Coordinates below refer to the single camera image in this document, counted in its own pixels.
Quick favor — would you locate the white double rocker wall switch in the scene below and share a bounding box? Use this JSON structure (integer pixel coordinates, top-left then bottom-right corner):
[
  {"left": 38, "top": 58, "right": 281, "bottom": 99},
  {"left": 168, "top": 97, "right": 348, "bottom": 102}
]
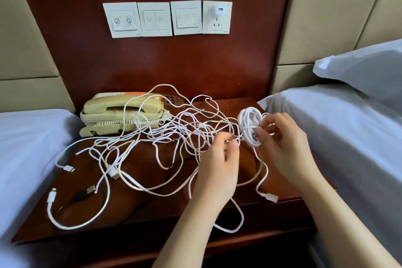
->
[{"left": 137, "top": 2, "right": 173, "bottom": 37}]

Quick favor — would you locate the white triple rocker wall switch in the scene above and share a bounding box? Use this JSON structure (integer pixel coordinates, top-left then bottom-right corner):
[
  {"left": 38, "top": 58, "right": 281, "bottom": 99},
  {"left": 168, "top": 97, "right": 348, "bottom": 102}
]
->
[{"left": 170, "top": 0, "right": 203, "bottom": 36}]

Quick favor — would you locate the tangle of white cables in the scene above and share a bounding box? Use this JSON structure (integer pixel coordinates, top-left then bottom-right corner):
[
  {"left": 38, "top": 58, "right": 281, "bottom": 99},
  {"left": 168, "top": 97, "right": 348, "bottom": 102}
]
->
[{"left": 75, "top": 84, "right": 279, "bottom": 234}]

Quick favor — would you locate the white pillow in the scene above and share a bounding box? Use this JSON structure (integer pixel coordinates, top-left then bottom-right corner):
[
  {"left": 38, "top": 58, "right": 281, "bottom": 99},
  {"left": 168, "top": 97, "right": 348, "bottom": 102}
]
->
[{"left": 313, "top": 39, "right": 402, "bottom": 111}]

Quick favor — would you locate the white cable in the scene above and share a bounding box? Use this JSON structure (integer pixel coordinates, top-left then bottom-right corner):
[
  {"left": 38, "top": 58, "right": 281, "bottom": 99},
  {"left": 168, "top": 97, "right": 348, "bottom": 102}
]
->
[
  {"left": 237, "top": 106, "right": 270, "bottom": 148},
  {"left": 46, "top": 136, "right": 113, "bottom": 231}
]

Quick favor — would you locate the thin black cable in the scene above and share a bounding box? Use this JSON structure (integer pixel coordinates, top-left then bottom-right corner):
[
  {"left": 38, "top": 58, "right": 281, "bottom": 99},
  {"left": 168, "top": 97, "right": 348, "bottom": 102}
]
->
[{"left": 63, "top": 188, "right": 92, "bottom": 206}]

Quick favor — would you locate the wooden nightstand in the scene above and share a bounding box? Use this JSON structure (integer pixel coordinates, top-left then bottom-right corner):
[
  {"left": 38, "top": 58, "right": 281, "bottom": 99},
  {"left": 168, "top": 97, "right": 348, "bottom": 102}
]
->
[{"left": 11, "top": 97, "right": 337, "bottom": 268}]

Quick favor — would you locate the person's left forearm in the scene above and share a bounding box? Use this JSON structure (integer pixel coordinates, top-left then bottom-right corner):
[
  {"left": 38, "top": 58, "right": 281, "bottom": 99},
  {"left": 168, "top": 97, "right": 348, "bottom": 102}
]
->
[{"left": 152, "top": 198, "right": 236, "bottom": 268}]

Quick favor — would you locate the cream cable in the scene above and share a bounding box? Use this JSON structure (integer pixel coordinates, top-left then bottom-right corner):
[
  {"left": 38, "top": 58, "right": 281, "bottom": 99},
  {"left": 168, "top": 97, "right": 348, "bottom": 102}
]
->
[{"left": 235, "top": 145, "right": 265, "bottom": 188}]

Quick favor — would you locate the bed white sheet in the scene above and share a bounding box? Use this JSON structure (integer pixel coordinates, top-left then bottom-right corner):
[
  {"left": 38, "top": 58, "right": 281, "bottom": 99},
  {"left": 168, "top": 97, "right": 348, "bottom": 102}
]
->
[
  {"left": 0, "top": 109, "right": 85, "bottom": 268},
  {"left": 258, "top": 84, "right": 402, "bottom": 268}
]

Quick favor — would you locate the person's right hand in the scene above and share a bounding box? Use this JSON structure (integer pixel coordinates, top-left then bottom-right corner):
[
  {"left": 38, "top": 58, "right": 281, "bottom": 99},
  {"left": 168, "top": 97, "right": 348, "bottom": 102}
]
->
[{"left": 254, "top": 113, "right": 324, "bottom": 190}]

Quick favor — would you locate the right bed white sheet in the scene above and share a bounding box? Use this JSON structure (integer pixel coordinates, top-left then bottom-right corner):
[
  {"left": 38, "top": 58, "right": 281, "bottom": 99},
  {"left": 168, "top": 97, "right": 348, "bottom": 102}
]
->
[{"left": 258, "top": 84, "right": 402, "bottom": 268}]

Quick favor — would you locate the beige padded headboard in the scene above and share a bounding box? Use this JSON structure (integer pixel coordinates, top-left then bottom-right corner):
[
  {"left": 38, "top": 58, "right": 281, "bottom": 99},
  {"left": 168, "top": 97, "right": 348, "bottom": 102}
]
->
[
  {"left": 0, "top": 0, "right": 76, "bottom": 113},
  {"left": 270, "top": 0, "right": 402, "bottom": 94}
]

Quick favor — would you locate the white two-button wall switch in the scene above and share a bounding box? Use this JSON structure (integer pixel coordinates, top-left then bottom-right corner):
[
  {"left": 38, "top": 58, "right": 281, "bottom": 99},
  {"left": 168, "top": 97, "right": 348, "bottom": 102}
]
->
[{"left": 103, "top": 3, "right": 143, "bottom": 39}]

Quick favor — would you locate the dark wooden wall panel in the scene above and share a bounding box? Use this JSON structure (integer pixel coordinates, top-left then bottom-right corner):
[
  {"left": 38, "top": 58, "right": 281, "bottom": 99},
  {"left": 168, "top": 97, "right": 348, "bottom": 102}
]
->
[{"left": 11, "top": 0, "right": 296, "bottom": 111}]

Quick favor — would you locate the dark wooden drawer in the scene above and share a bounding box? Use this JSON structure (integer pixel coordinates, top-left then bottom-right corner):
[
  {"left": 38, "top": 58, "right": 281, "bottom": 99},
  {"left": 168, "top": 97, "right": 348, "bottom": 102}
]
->
[{"left": 82, "top": 205, "right": 315, "bottom": 268}]

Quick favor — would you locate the left bed white sheet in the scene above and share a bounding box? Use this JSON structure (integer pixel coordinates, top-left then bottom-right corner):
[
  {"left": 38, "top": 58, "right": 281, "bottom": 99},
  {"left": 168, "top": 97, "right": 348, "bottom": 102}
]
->
[{"left": 0, "top": 109, "right": 85, "bottom": 268}]

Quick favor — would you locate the person's right forearm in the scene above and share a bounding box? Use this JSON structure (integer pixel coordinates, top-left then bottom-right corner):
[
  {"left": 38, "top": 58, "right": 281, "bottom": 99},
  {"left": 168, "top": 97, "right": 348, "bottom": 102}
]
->
[{"left": 295, "top": 173, "right": 399, "bottom": 268}]

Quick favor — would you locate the beige corded telephone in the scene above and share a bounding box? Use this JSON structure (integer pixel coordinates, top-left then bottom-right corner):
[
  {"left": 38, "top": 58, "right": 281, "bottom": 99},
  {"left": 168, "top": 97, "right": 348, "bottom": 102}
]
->
[{"left": 79, "top": 92, "right": 172, "bottom": 138}]

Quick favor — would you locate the person's left hand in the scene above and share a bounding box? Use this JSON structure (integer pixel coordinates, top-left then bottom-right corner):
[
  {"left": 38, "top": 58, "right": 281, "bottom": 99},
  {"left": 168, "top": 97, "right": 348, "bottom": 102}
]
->
[{"left": 191, "top": 131, "right": 241, "bottom": 212}]

